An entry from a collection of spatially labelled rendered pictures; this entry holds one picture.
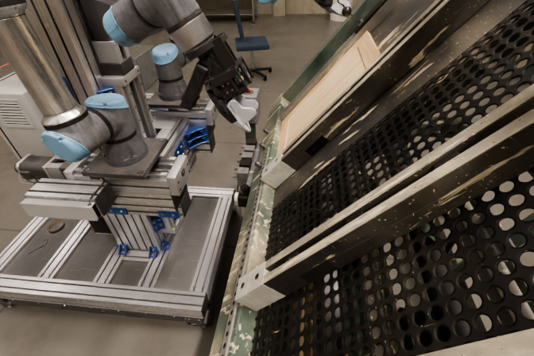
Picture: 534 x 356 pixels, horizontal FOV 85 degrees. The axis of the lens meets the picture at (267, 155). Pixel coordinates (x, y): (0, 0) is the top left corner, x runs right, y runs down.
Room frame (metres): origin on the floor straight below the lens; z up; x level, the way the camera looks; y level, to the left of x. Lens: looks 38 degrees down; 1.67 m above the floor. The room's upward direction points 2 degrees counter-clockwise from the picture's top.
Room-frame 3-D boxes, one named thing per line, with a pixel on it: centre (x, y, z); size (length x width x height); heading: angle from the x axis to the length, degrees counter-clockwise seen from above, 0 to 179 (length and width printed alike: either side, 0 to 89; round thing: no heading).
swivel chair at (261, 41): (4.12, 0.18, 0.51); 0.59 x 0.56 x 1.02; 76
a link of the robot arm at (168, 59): (1.35, 0.45, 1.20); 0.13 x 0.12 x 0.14; 163
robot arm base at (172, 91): (1.35, 0.45, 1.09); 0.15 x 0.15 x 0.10
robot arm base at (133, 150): (0.85, 0.51, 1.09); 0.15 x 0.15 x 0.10
